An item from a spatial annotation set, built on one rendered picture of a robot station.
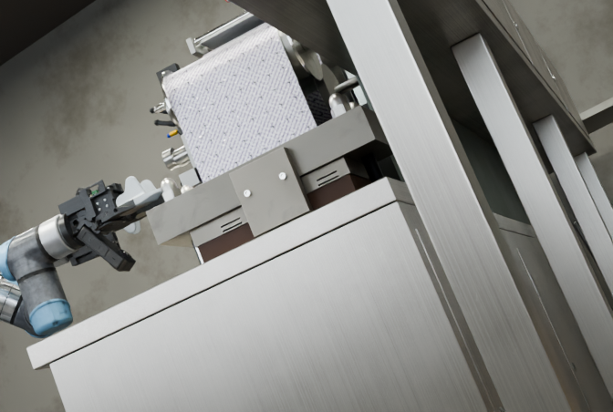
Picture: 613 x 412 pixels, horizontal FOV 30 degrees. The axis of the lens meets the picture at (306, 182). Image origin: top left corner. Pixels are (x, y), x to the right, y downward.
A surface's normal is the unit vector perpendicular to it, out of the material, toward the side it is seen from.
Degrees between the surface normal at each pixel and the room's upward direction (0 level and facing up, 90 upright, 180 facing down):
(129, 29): 90
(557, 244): 90
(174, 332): 90
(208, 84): 90
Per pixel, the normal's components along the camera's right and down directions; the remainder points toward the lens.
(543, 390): -0.32, -0.08
